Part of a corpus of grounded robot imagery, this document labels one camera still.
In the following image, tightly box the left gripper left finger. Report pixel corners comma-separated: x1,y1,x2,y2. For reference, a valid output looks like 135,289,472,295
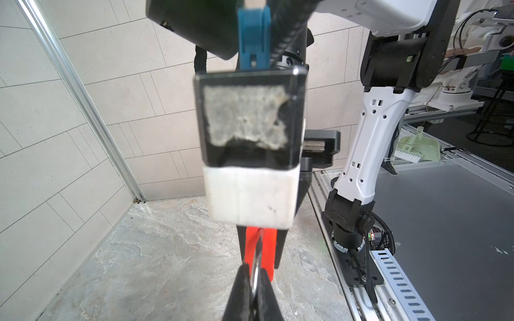
222,263,252,321

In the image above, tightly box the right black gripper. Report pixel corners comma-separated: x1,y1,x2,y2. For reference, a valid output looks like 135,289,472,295
236,23,342,270

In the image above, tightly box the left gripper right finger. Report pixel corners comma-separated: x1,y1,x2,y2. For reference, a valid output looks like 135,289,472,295
254,268,285,321

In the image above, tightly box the red padlock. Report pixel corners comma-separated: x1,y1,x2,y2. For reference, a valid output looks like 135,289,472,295
244,227,277,297

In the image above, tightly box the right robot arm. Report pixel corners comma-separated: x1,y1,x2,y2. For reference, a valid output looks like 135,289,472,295
146,1,459,276

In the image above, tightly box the green dustpan with brush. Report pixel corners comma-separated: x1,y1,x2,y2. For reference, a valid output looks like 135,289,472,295
394,127,440,163

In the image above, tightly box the background white robot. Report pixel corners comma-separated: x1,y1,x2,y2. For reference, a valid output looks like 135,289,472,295
408,1,513,113

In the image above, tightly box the aluminium mounting rail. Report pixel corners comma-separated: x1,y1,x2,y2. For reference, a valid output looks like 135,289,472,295
309,171,390,320

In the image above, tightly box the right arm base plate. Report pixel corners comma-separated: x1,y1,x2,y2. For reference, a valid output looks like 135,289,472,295
321,213,368,287

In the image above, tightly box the white slotted cable duct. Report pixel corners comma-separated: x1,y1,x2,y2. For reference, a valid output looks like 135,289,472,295
371,250,435,320

